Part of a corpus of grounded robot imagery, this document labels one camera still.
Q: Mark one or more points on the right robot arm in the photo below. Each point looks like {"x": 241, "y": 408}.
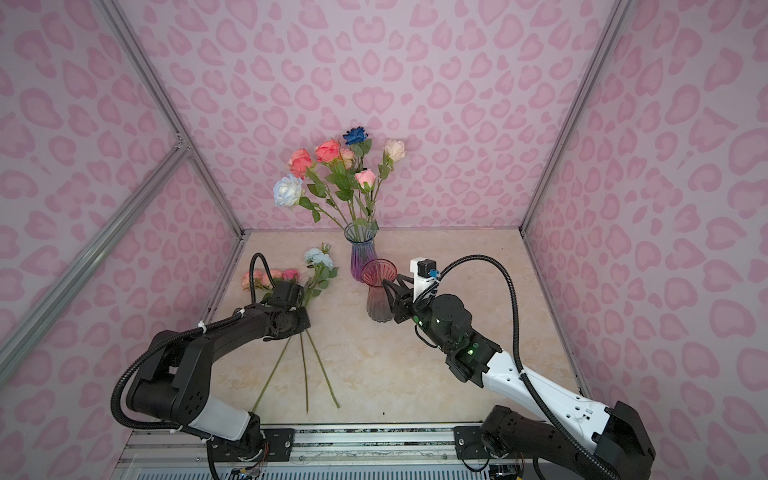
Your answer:
{"x": 587, "y": 437}

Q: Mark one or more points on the red grey glass vase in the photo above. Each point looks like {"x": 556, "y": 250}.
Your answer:
{"x": 374, "y": 274}

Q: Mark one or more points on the dark blue rose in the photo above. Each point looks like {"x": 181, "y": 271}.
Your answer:
{"x": 357, "y": 143}

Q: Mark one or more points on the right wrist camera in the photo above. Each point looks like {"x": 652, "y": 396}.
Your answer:
{"x": 425, "y": 273}

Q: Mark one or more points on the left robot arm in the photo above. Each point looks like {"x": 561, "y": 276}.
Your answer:
{"x": 169, "y": 386}

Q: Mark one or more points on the pink rosebud stem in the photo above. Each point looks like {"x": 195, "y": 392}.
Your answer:
{"x": 366, "y": 194}

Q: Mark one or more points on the left corner aluminium post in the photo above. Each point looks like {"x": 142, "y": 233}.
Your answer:
{"x": 129, "y": 41}

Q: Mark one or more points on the pink red rose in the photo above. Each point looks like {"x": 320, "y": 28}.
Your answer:
{"x": 330, "y": 169}
{"x": 303, "y": 176}

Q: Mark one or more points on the right aluminium frame post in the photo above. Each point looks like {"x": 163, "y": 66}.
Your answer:
{"x": 620, "y": 13}

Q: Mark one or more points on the left aluminium frame bar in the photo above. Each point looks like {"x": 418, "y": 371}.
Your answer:
{"x": 40, "y": 319}

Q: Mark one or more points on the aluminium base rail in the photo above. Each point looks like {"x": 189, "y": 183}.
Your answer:
{"x": 336, "y": 451}

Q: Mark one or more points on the white blue rose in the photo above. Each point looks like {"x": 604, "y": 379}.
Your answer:
{"x": 289, "y": 192}

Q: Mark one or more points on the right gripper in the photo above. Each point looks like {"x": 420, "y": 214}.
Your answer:
{"x": 404, "y": 299}

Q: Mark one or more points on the cream pink rose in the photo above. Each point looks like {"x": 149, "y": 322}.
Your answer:
{"x": 394, "y": 150}

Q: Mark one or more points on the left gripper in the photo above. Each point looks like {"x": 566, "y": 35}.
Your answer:
{"x": 305, "y": 322}

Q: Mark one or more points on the pink peony flower stem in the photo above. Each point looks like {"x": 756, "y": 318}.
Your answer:
{"x": 349, "y": 162}

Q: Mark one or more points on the purple blue glass vase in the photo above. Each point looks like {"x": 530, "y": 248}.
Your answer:
{"x": 361, "y": 236}

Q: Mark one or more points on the pale blue carnation stem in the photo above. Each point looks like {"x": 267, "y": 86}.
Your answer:
{"x": 321, "y": 269}

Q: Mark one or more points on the peach peony stem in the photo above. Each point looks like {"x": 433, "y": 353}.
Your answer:
{"x": 259, "y": 280}

